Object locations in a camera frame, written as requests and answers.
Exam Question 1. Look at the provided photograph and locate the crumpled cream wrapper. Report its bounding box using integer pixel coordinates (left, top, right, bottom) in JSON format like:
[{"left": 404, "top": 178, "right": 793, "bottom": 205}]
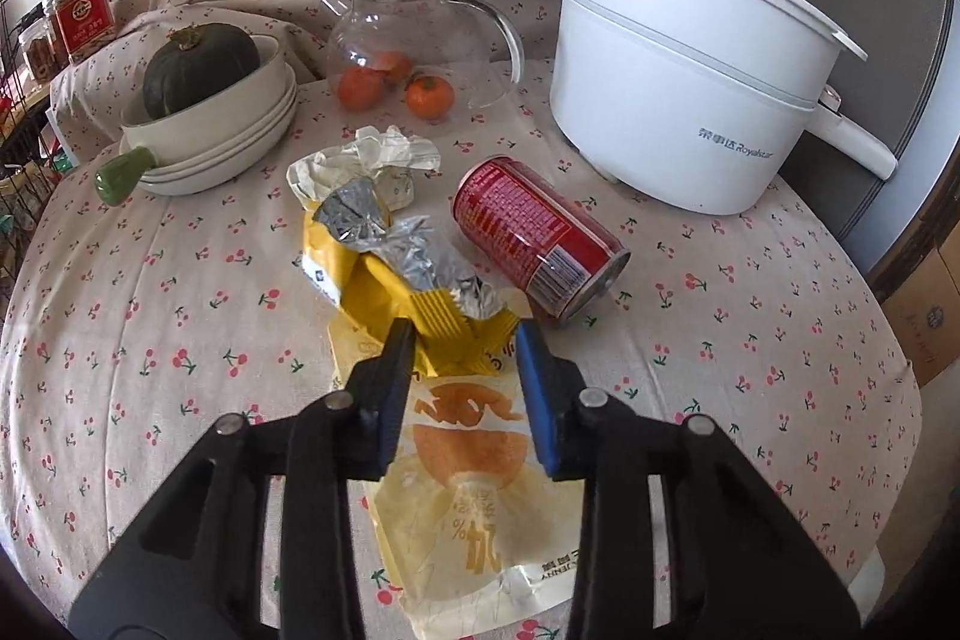
[{"left": 289, "top": 125, "right": 443, "bottom": 214}]

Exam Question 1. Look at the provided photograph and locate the black wire rack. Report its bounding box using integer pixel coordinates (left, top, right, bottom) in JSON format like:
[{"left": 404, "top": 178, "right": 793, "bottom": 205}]
[{"left": 0, "top": 0, "right": 74, "bottom": 285}]

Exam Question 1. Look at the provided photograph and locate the grey refrigerator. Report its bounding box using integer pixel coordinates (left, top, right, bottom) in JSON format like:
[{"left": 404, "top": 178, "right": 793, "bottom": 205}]
[{"left": 825, "top": 0, "right": 960, "bottom": 285}]

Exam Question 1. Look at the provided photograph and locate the yellow juice pouch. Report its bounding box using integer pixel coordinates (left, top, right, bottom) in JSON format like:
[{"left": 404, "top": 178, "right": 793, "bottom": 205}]
[{"left": 328, "top": 310, "right": 595, "bottom": 640}]

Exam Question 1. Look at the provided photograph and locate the large cardboard box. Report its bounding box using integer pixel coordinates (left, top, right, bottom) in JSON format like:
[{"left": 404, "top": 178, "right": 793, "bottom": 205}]
[{"left": 877, "top": 220, "right": 960, "bottom": 390}]

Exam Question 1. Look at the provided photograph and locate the cherry print tablecloth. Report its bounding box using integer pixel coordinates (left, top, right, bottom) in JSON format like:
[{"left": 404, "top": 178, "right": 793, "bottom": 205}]
[{"left": 0, "top": 0, "right": 925, "bottom": 640}]

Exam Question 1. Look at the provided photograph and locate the glass teapot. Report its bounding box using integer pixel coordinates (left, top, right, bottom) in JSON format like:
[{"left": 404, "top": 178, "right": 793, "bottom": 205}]
[{"left": 328, "top": 0, "right": 524, "bottom": 114}]

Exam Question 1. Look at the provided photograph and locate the dark green pumpkin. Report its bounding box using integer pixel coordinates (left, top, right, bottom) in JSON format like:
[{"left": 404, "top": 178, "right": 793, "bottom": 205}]
[{"left": 142, "top": 23, "right": 262, "bottom": 121}]

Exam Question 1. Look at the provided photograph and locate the white electric cooking pot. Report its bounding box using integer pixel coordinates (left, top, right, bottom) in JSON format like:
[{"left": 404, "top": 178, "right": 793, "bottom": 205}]
[{"left": 549, "top": 0, "right": 899, "bottom": 216}]

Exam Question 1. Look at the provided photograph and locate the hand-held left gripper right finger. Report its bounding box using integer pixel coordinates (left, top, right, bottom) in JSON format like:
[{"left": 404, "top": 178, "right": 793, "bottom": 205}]
[{"left": 516, "top": 320, "right": 856, "bottom": 640}]

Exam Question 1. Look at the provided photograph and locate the yellow foil snack wrapper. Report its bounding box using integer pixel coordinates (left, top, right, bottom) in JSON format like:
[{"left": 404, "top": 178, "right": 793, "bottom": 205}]
[{"left": 302, "top": 175, "right": 535, "bottom": 380}]

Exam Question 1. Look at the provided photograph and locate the red drink can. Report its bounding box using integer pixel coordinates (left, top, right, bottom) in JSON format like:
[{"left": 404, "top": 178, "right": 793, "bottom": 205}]
[{"left": 452, "top": 156, "right": 632, "bottom": 321}]

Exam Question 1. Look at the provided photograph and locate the white pan green handle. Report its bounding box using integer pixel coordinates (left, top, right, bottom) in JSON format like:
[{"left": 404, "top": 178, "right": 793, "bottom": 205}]
[{"left": 94, "top": 34, "right": 292, "bottom": 207}]

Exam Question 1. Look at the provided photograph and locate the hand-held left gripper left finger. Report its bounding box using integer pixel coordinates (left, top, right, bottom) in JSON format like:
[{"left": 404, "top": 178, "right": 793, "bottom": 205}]
[{"left": 71, "top": 319, "right": 416, "bottom": 640}]

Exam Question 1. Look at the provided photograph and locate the white deep plate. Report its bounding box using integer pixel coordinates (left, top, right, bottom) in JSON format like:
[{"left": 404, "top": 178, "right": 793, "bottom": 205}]
[{"left": 139, "top": 77, "right": 300, "bottom": 196}]

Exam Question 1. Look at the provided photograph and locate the small orange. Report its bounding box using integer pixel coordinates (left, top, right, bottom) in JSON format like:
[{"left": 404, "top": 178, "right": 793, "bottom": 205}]
[
  {"left": 375, "top": 51, "right": 414, "bottom": 86},
  {"left": 337, "top": 66, "right": 388, "bottom": 112},
  {"left": 405, "top": 72, "right": 456, "bottom": 121}
]

